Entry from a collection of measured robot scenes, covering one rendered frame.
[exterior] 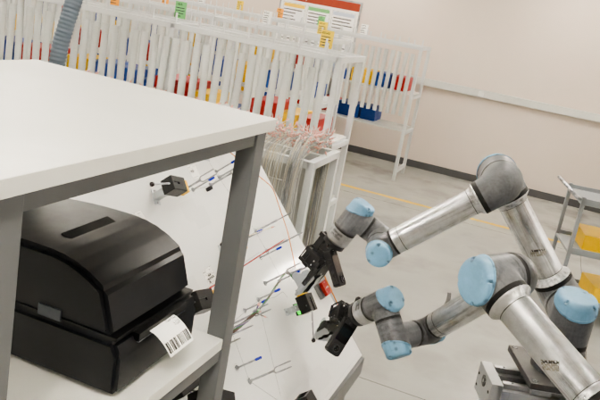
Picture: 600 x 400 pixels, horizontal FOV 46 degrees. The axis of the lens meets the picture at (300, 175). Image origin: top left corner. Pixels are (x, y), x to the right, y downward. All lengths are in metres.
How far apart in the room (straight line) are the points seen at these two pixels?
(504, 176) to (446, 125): 8.22
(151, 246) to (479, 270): 0.84
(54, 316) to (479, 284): 0.99
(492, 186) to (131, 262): 1.16
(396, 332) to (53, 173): 1.42
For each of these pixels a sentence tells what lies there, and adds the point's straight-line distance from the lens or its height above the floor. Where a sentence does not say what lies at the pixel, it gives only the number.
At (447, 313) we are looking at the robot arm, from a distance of 2.01.
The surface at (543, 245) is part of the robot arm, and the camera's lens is 2.19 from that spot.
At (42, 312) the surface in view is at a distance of 1.10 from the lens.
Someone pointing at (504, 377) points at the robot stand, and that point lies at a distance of 2.23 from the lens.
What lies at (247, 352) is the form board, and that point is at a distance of 2.04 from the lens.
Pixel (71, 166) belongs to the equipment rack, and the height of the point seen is 1.85.
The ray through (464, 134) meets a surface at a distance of 10.19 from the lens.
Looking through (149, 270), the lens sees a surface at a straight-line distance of 1.12.
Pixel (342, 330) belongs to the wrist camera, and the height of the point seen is 1.14.
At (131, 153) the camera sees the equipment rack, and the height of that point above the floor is 1.85.
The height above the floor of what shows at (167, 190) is 1.50.
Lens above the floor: 2.05
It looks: 14 degrees down
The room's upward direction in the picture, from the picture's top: 10 degrees clockwise
